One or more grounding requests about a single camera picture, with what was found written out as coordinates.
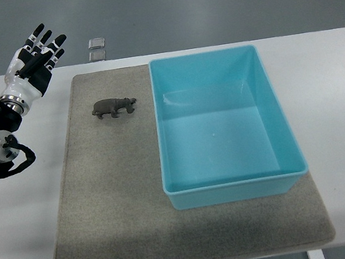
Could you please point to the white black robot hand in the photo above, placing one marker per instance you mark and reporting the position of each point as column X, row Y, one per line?
column 30, row 71

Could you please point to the brown toy hippo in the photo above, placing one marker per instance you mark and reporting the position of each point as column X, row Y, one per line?
column 112, row 107

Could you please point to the blue plastic box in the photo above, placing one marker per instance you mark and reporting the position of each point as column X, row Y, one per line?
column 222, row 134

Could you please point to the lower floor outlet plate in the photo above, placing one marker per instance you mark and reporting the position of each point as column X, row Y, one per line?
column 97, row 56

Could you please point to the grey felt mat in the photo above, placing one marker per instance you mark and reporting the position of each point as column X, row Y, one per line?
column 112, row 202

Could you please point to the white right table leg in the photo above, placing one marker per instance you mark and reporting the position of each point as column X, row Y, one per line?
column 315, row 254

